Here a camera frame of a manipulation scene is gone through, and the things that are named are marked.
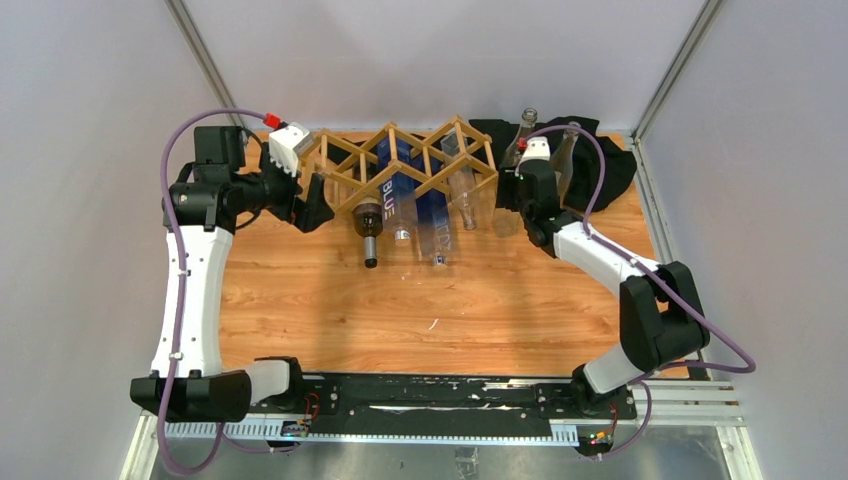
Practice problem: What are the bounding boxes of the black cloth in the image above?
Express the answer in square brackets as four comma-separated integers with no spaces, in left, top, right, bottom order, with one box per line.
[469,115,637,212]

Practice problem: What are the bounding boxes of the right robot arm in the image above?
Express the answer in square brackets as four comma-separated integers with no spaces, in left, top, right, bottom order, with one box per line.
[496,159,710,418]

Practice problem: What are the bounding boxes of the clear bottle dark label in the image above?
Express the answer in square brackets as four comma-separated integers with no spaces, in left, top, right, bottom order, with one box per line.
[550,121,581,205]

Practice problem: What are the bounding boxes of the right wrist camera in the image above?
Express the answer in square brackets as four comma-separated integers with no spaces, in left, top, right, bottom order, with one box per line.
[519,136,551,165]

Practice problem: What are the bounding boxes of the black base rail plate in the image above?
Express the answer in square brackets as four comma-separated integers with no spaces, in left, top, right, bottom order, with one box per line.
[259,373,636,446]

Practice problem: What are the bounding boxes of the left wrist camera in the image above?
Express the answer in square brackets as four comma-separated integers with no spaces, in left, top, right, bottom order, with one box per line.
[269,122,313,178]

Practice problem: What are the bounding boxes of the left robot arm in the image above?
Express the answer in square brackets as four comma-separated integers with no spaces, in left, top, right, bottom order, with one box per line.
[130,123,334,423]

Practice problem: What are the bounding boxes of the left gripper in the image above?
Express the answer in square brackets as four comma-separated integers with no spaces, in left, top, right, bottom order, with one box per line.
[231,143,333,231]

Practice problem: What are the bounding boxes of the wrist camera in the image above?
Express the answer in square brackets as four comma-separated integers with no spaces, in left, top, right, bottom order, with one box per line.
[519,136,551,165]
[269,122,313,178]

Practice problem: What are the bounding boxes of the blue labelled bottle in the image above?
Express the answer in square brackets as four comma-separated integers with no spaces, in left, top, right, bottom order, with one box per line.
[377,137,418,246]

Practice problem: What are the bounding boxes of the wooden wine rack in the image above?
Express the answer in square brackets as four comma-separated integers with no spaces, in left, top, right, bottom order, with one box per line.
[299,115,498,214]

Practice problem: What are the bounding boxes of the clear glass bottle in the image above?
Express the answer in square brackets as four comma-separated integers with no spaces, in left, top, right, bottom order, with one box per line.
[499,107,538,168]

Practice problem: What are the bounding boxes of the dark green wine bottle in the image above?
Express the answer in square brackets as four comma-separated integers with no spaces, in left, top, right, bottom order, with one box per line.
[352,197,384,269]

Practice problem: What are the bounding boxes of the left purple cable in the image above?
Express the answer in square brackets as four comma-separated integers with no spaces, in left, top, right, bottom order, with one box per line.
[156,109,280,478]

